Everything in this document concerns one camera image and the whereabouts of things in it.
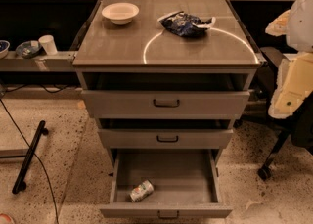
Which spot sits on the green white 7up can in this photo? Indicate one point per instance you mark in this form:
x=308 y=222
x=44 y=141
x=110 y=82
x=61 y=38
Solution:
x=141 y=191

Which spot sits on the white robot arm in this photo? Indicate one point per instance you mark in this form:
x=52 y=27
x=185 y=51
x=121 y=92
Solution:
x=301 y=22

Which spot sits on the grey drawer cabinet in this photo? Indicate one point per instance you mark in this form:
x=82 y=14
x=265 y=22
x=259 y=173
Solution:
x=145 y=46

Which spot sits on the top grey drawer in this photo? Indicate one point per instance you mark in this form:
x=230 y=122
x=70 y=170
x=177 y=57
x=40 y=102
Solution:
x=164 y=96

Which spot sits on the bottom grey drawer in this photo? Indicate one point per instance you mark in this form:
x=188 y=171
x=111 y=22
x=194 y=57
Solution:
x=185 y=185

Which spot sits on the crumpled blue chip bag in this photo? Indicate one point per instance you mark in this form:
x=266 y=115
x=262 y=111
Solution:
x=186 y=25

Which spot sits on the white paper bowl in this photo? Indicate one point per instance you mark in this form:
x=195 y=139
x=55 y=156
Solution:
x=120 y=13

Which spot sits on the grey side shelf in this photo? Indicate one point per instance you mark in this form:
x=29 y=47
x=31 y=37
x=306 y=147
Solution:
x=62 y=62

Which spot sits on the white paper cup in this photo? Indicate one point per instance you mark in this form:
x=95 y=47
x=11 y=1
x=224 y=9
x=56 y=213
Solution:
x=48 y=43

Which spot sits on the blue patterned bowl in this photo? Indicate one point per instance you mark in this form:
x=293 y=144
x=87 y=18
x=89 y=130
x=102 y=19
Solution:
x=28 y=49

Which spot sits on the black office chair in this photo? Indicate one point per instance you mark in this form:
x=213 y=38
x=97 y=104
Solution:
x=298 y=126

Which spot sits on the black bar on floor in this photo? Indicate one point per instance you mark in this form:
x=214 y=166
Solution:
x=20 y=185

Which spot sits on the blue bowl at edge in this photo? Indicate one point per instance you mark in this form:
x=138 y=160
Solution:
x=4 y=48

